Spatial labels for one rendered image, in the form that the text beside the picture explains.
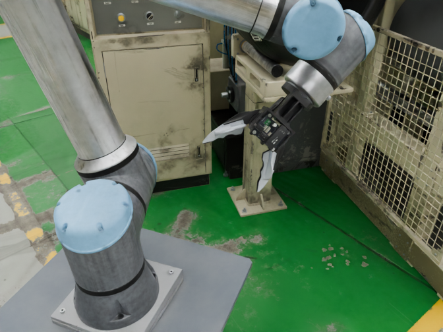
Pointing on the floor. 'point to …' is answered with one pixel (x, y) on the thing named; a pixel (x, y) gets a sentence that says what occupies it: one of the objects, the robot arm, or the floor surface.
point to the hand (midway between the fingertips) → (229, 167)
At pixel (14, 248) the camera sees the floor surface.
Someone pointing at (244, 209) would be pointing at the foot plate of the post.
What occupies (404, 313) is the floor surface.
